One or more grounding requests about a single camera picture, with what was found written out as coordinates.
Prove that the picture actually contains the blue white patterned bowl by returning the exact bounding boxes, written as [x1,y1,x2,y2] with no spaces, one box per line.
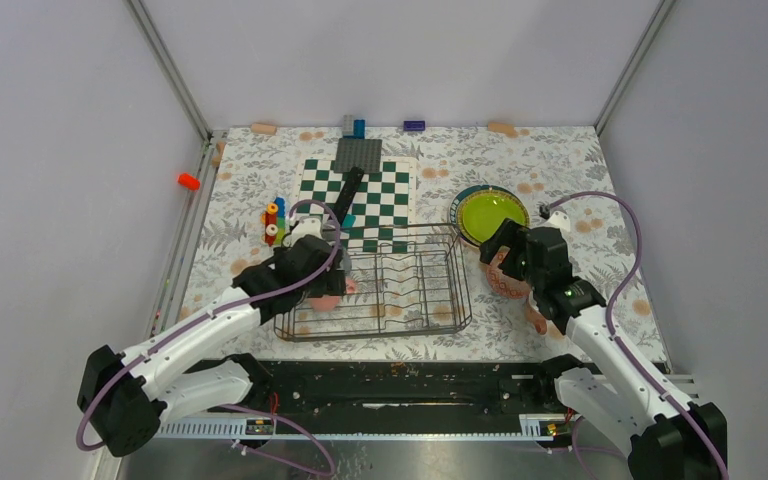
[483,247,531,299]

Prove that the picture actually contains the lime green plate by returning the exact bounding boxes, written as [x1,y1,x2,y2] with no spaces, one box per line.
[458,192,530,245]

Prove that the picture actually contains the white plate green red rim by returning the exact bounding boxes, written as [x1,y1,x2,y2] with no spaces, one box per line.
[450,184,531,251]

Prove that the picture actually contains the small pink mug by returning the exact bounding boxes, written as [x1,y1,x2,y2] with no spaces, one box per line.
[525,300,548,335]

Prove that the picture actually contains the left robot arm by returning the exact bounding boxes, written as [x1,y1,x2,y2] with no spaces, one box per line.
[75,234,345,457]

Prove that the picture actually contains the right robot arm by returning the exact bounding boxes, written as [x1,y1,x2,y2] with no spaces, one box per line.
[480,219,729,479]

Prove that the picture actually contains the large pink mug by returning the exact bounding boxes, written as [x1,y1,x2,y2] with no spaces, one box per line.
[308,277,357,312]

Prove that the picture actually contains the teal block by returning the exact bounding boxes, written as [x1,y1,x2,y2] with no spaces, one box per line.
[341,213,356,231]

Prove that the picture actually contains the colourful toy block stack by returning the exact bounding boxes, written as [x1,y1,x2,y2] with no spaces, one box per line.
[261,197,286,247]

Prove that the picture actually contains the green white chessboard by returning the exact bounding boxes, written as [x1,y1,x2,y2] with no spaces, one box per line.
[296,157,417,254]

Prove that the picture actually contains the right wooden cork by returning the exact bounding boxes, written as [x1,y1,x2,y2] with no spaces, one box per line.
[487,122,519,138]

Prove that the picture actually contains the wooden cork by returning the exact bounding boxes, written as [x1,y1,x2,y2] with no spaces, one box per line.
[487,122,519,138]
[250,123,278,136]

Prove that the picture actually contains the black microphone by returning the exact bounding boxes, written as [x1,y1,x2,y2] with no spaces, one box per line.
[332,167,365,226]

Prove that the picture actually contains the grey building baseplate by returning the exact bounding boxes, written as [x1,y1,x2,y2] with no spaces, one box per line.
[332,138,383,174]

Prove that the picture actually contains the purple toy brick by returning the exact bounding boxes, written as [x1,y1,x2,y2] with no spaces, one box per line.
[402,120,426,132]

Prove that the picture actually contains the grey blue toy bricks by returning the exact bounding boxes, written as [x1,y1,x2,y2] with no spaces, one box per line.
[342,115,366,139]

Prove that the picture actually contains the left wooden cork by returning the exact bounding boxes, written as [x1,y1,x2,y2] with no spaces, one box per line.
[250,123,278,136]

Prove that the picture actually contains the orange cylinder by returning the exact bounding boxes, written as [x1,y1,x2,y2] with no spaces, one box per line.
[177,173,201,191]

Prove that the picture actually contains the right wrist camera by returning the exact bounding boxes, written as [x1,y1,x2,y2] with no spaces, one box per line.
[539,205,571,232]

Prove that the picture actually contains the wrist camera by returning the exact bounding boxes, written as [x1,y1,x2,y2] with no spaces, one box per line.
[281,217,327,248]
[539,205,571,232]

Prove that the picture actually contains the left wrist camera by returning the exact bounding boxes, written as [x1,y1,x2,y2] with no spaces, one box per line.
[281,217,327,248]

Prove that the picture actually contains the black wire dish rack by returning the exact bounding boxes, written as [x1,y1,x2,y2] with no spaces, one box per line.
[274,223,471,342]

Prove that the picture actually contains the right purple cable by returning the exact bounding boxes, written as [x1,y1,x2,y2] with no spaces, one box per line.
[542,192,730,480]

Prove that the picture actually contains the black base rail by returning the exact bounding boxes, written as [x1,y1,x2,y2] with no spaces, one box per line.
[157,355,582,441]

